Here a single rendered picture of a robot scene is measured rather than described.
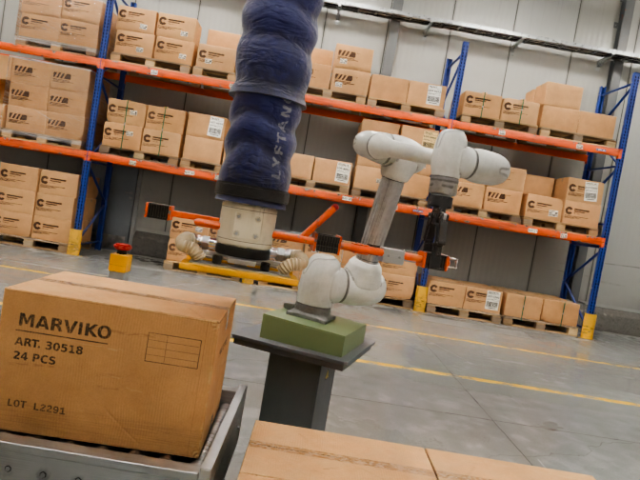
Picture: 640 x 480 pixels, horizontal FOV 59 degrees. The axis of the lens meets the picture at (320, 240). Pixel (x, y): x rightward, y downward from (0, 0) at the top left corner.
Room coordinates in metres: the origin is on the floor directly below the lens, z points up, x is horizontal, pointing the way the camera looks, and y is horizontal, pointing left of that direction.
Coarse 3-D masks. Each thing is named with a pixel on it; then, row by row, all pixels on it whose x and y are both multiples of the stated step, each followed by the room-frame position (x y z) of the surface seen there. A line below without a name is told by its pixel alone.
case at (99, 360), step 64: (0, 320) 1.55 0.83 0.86; (64, 320) 1.55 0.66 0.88; (128, 320) 1.56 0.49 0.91; (192, 320) 1.57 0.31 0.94; (0, 384) 1.55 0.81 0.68; (64, 384) 1.55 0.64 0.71; (128, 384) 1.56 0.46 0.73; (192, 384) 1.57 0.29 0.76; (128, 448) 1.56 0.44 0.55; (192, 448) 1.57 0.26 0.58
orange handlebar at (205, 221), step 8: (176, 216) 1.95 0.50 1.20; (184, 216) 1.96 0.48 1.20; (192, 216) 1.96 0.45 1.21; (200, 216) 1.96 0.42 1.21; (208, 216) 1.97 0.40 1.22; (200, 224) 1.69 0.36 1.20; (208, 224) 1.69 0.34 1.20; (216, 224) 1.70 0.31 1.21; (272, 232) 1.72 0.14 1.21; (280, 232) 1.73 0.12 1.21; (288, 240) 1.73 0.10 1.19; (296, 240) 1.73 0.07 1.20; (304, 240) 1.73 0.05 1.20; (312, 240) 1.74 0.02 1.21; (344, 248) 1.75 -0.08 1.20; (352, 248) 1.76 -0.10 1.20; (360, 248) 1.76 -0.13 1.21; (368, 248) 1.77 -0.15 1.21; (376, 248) 1.81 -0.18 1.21; (408, 256) 1.78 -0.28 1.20; (416, 256) 1.79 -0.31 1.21
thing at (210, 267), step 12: (180, 264) 1.57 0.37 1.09; (192, 264) 1.58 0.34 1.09; (204, 264) 1.60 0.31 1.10; (216, 264) 1.62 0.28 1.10; (228, 264) 1.67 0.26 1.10; (264, 264) 1.64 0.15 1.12; (240, 276) 1.60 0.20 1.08; (252, 276) 1.60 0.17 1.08; (264, 276) 1.61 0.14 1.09; (276, 276) 1.62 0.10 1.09; (288, 276) 1.63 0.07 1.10
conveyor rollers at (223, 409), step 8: (224, 408) 1.99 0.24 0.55; (216, 416) 1.91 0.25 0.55; (224, 416) 1.92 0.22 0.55; (216, 424) 1.84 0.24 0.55; (8, 432) 1.54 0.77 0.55; (16, 432) 1.57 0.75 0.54; (216, 432) 1.78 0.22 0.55; (72, 440) 1.56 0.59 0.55; (208, 440) 1.70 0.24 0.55; (104, 448) 1.55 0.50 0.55; (112, 448) 1.58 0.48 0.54; (208, 448) 1.65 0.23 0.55; (160, 456) 1.56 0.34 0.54; (168, 456) 1.56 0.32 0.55; (176, 456) 1.59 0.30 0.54; (200, 456) 1.59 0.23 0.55; (200, 464) 1.55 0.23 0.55
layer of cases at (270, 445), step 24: (264, 432) 1.84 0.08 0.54; (288, 432) 1.88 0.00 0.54; (312, 432) 1.91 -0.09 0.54; (264, 456) 1.67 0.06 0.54; (288, 456) 1.70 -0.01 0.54; (312, 456) 1.73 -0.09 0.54; (336, 456) 1.75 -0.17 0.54; (360, 456) 1.78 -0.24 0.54; (384, 456) 1.82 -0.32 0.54; (408, 456) 1.85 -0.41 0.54; (432, 456) 1.88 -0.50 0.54; (456, 456) 1.92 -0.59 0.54
